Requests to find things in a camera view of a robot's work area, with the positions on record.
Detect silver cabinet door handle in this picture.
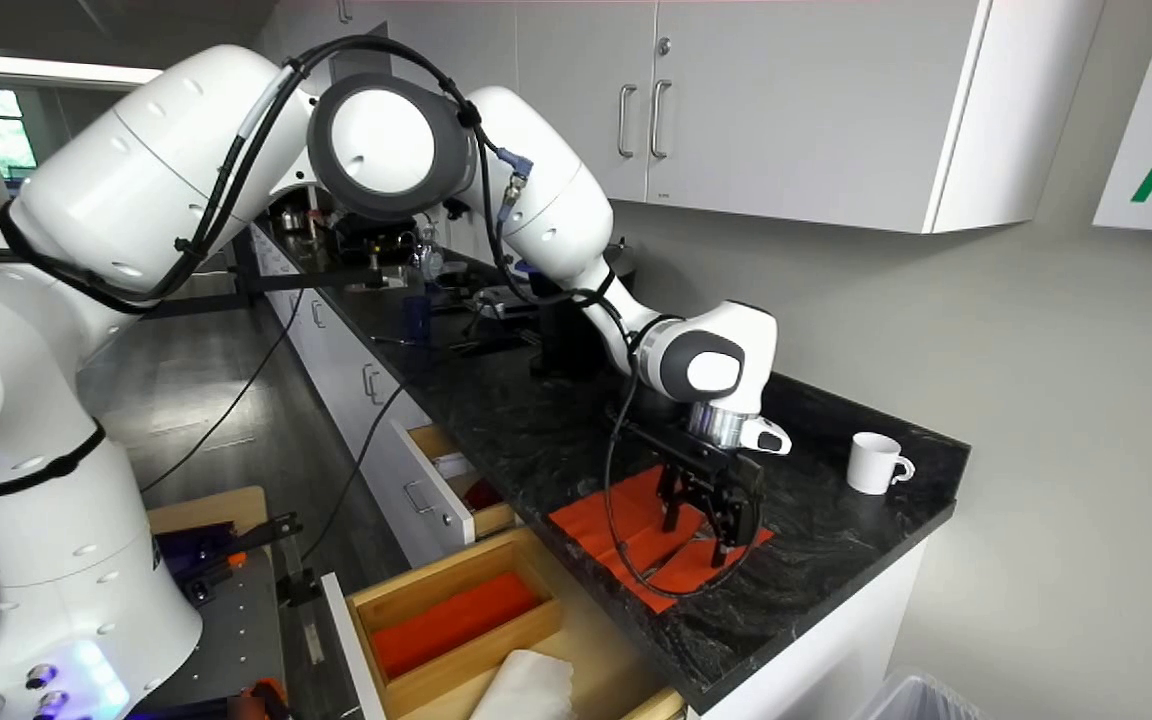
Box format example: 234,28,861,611
612,81,643,165
643,75,675,165

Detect white trash bin with bag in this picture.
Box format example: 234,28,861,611
851,673,996,720

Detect white wall cabinet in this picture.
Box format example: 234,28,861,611
252,0,1106,239

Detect wooden drawer with two compartments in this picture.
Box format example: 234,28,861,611
316,524,697,720

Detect orange napkin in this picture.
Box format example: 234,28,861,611
544,459,780,618

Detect black and orange clamp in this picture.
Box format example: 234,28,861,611
153,509,309,579

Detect white mug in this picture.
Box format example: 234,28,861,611
843,427,920,500

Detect black floor cable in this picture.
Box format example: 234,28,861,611
136,282,316,500

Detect orange drawer liner cloth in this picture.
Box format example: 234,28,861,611
367,572,551,683

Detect ceiling light strip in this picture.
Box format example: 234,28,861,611
0,46,167,86

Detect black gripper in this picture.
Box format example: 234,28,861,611
639,424,766,553

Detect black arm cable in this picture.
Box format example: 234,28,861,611
596,375,727,594

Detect white items in narrow drawer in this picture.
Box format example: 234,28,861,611
432,448,476,489

